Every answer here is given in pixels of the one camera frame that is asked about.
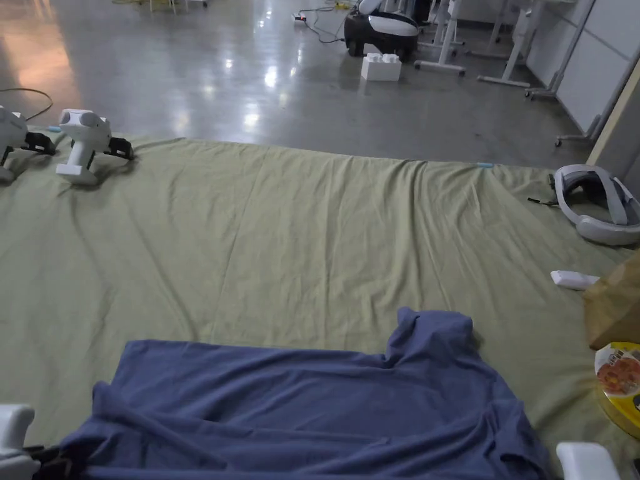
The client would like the yellow round food bowl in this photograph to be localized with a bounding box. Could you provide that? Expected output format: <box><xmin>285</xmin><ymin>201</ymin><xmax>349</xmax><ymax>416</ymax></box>
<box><xmin>594</xmin><ymin>341</ymin><xmax>640</xmax><ymax>435</ymax></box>

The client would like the white headset with grey strap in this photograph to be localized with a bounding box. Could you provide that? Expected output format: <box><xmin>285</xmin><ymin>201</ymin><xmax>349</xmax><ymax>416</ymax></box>
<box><xmin>527</xmin><ymin>164</ymin><xmax>640</xmax><ymax>247</ymax></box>

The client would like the bed with pale green sheet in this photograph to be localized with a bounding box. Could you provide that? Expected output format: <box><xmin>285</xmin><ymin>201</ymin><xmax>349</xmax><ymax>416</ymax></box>
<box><xmin>0</xmin><ymin>131</ymin><xmax>640</xmax><ymax>480</ymax></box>

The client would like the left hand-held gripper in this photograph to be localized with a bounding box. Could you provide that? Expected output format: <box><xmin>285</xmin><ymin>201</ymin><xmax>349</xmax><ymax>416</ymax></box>
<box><xmin>0</xmin><ymin>404</ymin><xmax>68</xmax><ymax>480</ymax></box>

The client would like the dark blue shirt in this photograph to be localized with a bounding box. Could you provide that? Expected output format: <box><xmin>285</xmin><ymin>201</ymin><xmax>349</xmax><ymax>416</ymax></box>
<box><xmin>59</xmin><ymin>307</ymin><xmax>556</xmax><ymax>480</ymax></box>

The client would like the brown paper bag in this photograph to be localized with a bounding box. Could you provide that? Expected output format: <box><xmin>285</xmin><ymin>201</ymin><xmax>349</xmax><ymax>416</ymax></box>
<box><xmin>582</xmin><ymin>249</ymin><xmax>640</xmax><ymax>352</ymax></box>

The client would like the white desk frame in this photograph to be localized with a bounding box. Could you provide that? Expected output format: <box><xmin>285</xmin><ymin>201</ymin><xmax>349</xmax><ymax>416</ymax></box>
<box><xmin>476</xmin><ymin>0</ymin><xmax>543</xmax><ymax>89</ymax></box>
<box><xmin>412</xmin><ymin>0</ymin><xmax>501</xmax><ymax>77</ymax></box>

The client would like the white foam block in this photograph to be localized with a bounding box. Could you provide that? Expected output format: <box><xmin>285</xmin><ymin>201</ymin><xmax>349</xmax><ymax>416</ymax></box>
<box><xmin>360</xmin><ymin>52</ymin><xmax>403</xmax><ymax>83</ymax></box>

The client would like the spare white hand-held gripper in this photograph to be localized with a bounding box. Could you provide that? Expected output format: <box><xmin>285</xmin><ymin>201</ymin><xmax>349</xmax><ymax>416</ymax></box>
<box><xmin>0</xmin><ymin>104</ymin><xmax>57</xmax><ymax>183</ymax></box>
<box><xmin>54</xmin><ymin>108</ymin><xmax>136</xmax><ymax>187</ymax></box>

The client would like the small white remote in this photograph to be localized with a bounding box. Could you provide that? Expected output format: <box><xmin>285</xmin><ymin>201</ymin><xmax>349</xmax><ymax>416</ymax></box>
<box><xmin>550</xmin><ymin>269</ymin><xmax>601</xmax><ymax>292</ymax></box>

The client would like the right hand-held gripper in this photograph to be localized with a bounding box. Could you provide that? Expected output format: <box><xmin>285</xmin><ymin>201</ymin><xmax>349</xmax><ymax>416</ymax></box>
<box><xmin>556</xmin><ymin>441</ymin><xmax>622</xmax><ymax>480</ymax></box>

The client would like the black and white wheeled robot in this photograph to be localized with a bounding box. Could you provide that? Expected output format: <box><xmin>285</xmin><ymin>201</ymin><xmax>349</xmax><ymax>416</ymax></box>
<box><xmin>343</xmin><ymin>0</ymin><xmax>420</xmax><ymax>63</ymax></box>

